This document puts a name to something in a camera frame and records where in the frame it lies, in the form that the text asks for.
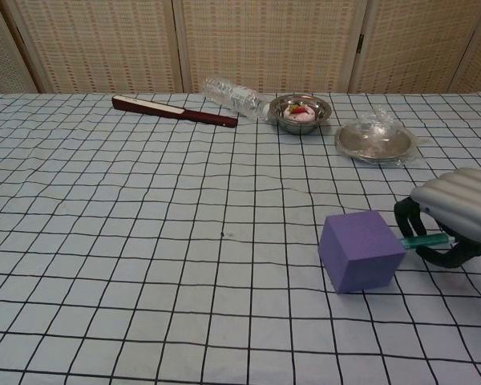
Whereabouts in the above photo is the stainless steel bowl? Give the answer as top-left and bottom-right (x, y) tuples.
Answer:
(269, 94), (333, 136)

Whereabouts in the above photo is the purple foam cube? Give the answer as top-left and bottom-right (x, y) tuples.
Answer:
(317, 210), (406, 296)

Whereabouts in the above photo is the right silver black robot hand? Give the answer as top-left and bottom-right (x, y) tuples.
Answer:
(393, 167), (481, 270)

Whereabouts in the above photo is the clear plastic water bottle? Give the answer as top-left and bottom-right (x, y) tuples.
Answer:
(204, 77), (272, 120)

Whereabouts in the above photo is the plastic-wrapped metal plate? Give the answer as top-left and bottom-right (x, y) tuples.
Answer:
(334, 104), (430, 168)

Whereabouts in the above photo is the woven folding screen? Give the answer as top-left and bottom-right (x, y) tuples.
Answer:
(0, 0), (481, 95)

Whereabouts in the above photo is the small green object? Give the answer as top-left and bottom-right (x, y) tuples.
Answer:
(398, 233), (453, 250)

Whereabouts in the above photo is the light blue checked tablecloth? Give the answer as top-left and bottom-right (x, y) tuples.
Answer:
(0, 91), (481, 385)

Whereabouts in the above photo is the pink toy cake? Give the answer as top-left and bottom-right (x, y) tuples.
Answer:
(283, 103), (317, 123)

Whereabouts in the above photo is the stainless steel lid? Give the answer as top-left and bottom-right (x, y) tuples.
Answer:
(335, 122), (414, 165)

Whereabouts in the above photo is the dark red folded fan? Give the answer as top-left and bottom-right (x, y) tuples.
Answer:
(111, 95), (239, 128)

